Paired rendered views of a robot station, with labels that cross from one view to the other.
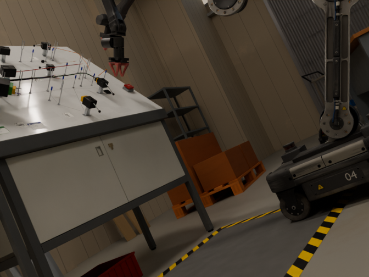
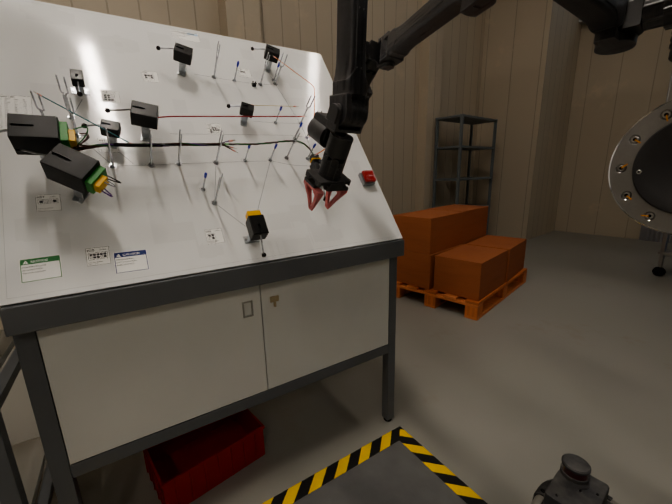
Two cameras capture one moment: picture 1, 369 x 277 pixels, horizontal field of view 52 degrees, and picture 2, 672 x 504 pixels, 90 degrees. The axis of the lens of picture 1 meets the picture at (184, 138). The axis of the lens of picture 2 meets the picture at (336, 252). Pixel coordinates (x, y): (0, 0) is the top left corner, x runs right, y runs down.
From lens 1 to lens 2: 140 cm
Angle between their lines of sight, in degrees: 28
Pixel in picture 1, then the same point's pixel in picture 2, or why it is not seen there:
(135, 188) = (290, 368)
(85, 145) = (222, 300)
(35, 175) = (95, 355)
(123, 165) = (284, 331)
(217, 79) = (536, 123)
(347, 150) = not seen: outside the picture
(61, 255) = not seen: hidden behind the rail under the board
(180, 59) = (505, 76)
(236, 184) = (473, 307)
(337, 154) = not seen: outside the picture
